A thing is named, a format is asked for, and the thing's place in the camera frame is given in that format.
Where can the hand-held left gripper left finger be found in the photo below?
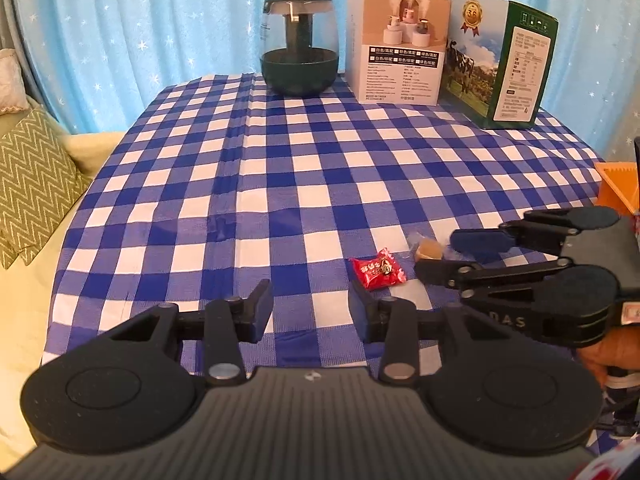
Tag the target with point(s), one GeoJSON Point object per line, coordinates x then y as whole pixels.
{"type": "Point", "coordinates": [260, 312]}

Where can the small red pillow-pack candy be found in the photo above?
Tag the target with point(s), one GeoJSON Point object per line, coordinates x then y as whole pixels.
{"type": "Point", "coordinates": [377, 272]}

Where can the green zigzag pillow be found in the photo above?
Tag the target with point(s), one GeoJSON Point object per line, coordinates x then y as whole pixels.
{"type": "Point", "coordinates": [35, 175]}

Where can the green milk carton box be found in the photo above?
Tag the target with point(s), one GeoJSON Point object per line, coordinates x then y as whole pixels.
{"type": "Point", "coordinates": [520, 70]}

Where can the tan candy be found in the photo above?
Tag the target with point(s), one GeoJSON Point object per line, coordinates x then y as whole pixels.
{"type": "Point", "coordinates": [430, 250]}

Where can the orange plastic basket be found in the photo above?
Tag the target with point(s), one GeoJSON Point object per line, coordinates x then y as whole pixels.
{"type": "Point", "coordinates": [617, 185]}

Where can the person's right hand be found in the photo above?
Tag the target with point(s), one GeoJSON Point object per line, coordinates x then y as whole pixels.
{"type": "Point", "coordinates": [617, 352]}

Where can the blue white checked tablecloth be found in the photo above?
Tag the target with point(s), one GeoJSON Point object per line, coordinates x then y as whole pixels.
{"type": "Point", "coordinates": [310, 185]}

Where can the pale green sofa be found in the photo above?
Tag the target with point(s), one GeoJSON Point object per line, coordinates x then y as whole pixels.
{"type": "Point", "coordinates": [30, 320]}

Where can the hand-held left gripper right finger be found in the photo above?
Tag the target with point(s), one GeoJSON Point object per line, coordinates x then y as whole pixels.
{"type": "Point", "coordinates": [361, 316]}

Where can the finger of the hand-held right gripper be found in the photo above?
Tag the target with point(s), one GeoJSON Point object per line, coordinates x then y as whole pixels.
{"type": "Point", "coordinates": [442, 270]}
{"type": "Point", "coordinates": [482, 242]}

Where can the dark green glass humidifier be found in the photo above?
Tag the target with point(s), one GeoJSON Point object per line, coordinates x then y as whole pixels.
{"type": "Point", "coordinates": [300, 67]}

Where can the white pillow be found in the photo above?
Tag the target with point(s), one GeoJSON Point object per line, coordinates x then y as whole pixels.
{"type": "Point", "coordinates": [10, 82]}

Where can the blue star curtain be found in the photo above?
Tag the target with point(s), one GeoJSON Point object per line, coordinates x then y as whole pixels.
{"type": "Point", "coordinates": [150, 35]}

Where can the white humidifier box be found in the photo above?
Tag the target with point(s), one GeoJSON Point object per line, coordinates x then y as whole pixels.
{"type": "Point", "coordinates": [395, 60]}

